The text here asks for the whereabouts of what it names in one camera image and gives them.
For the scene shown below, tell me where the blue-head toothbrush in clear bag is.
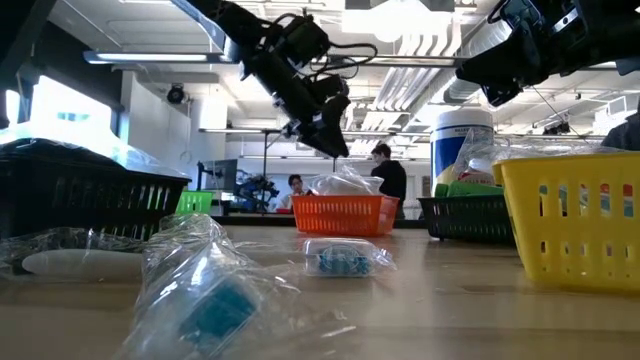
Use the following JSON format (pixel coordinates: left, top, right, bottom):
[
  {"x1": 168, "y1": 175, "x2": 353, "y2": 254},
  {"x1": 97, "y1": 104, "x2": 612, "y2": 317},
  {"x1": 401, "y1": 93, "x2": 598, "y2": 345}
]
[{"x1": 302, "y1": 237, "x2": 399, "y2": 279}]

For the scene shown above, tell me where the orange plastic basket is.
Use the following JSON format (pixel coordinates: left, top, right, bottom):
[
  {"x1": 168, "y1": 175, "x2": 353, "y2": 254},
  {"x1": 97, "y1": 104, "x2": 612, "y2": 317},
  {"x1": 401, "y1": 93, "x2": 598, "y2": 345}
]
[{"x1": 291, "y1": 194, "x2": 401, "y2": 238}]

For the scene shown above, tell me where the red toothbrush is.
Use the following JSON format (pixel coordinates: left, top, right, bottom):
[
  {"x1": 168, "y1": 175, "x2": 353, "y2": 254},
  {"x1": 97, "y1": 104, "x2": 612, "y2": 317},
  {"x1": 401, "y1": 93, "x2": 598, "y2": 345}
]
[{"x1": 452, "y1": 127, "x2": 635, "y2": 202}]

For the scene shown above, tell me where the black monitor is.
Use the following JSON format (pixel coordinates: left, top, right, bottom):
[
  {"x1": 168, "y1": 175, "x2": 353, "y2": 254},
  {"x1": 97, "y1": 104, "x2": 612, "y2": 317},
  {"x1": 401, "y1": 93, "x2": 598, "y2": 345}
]
[{"x1": 196, "y1": 158, "x2": 240, "y2": 192}]

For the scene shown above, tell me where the yellow plastic basket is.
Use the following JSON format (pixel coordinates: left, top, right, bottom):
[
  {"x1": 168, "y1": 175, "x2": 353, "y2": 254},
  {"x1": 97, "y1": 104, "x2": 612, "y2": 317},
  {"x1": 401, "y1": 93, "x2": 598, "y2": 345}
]
[{"x1": 493, "y1": 152, "x2": 640, "y2": 294}]

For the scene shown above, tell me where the green plastic basket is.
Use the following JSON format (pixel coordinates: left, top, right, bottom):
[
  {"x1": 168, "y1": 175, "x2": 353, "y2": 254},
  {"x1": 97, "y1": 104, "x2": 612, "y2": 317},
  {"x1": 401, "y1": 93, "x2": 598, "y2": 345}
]
[{"x1": 175, "y1": 190, "x2": 215, "y2": 216}]

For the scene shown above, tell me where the blue machine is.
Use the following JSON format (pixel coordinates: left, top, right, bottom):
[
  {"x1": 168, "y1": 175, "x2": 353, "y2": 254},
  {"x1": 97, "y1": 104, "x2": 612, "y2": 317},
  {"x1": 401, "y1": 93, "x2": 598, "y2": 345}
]
[{"x1": 233, "y1": 172, "x2": 280, "y2": 214}]

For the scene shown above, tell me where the person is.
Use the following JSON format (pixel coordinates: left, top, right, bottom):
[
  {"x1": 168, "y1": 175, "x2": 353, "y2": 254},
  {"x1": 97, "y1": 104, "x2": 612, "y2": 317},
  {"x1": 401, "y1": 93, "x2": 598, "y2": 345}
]
[
  {"x1": 370, "y1": 143, "x2": 409, "y2": 219},
  {"x1": 277, "y1": 173, "x2": 310, "y2": 212},
  {"x1": 601, "y1": 110, "x2": 640, "y2": 152}
]

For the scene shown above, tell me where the black plastic basket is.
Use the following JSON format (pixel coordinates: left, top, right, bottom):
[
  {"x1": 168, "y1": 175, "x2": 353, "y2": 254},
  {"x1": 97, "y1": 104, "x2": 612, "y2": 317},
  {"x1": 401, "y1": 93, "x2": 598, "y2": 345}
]
[
  {"x1": 0, "y1": 137, "x2": 192, "y2": 242},
  {"x1": 417, "y1": 193, "x2": 516, "y2": 246}
]

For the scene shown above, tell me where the disinfecting wipes canister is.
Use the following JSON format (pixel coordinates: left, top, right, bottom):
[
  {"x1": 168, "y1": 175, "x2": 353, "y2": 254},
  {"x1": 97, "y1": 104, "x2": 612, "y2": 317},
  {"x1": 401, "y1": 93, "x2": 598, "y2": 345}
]
[{"x1": 429, "y1": 107, "x2": 496, "y2": 196}]

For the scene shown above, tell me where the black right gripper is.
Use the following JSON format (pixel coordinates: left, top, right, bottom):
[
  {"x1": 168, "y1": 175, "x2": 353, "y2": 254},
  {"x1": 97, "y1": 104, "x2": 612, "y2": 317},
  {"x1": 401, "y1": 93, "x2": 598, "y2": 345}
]
[{"x1": 454, "y1": 0, "x2": 640, "y2": 109}]

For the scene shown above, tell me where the white toothbrush in clear bag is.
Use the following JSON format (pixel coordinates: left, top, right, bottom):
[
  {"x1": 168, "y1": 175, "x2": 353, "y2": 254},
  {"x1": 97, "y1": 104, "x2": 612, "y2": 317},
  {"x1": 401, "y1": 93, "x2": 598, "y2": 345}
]
[{"x1": 0, "y1": 227, "x2": 151, "y2": 284}]

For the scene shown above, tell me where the small clear bag teal item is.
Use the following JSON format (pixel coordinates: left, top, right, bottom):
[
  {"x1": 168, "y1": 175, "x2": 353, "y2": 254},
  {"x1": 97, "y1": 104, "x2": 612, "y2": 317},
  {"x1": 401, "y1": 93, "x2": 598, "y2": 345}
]
[{"x1": 112, "y1": 213, "x2": 359, "y2": 360}]

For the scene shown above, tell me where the black metal stand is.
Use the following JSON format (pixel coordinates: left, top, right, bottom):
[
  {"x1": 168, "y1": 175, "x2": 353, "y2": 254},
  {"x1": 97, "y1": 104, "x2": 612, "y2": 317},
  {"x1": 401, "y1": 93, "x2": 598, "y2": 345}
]
[{"x1": 261, "y1": 128, "x2": 301, "y2": 176}]

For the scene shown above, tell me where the white ventilation unit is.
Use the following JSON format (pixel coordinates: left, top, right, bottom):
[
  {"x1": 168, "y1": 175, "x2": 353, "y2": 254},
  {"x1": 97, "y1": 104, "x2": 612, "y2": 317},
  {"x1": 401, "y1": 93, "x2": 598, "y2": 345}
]
[{"x1": 592, "y1": 92, "x2": 640, "y2": 121}]

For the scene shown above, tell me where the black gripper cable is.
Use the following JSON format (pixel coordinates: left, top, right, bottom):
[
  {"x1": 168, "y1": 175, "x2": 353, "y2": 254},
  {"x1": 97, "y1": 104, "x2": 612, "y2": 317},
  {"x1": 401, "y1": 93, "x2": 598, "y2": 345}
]
[{"x1": 309, "y1": 40, "x2": 379, "y2": 81}]

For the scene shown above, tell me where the bright window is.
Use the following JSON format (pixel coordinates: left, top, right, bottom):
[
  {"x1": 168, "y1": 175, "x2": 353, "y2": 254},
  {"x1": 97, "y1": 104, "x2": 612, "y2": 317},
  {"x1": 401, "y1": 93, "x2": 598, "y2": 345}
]
[{"x1": 0, "y1": 74, "x2": 115, "y2": 147}]

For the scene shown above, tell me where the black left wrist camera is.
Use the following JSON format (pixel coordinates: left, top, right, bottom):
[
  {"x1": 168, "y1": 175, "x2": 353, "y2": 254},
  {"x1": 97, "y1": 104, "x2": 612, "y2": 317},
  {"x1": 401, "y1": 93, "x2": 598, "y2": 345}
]
[{"x1": 277, "y1": 13, "x2": 332, "y2": 69}]

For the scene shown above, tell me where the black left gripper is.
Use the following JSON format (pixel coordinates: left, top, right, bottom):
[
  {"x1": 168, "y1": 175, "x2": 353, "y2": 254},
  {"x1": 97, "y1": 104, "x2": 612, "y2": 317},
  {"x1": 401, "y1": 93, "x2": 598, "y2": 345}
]
[{"x1": 242, "y1": 42, "x2": 352, "y2": 159}]

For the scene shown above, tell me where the ceiling strip light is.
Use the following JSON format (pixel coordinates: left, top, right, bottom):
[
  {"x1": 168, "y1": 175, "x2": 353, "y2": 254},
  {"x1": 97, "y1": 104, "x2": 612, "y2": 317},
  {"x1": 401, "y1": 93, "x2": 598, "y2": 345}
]
[
  {"x1": 83, "y1": 51, "x2": 221, "y2": 64},
  {"x1": 372, "y1": 55, "x2": 456, "y2": 65},
  {"x1": 574, "y1": 60, "x2": 619, "y2": 71}
]

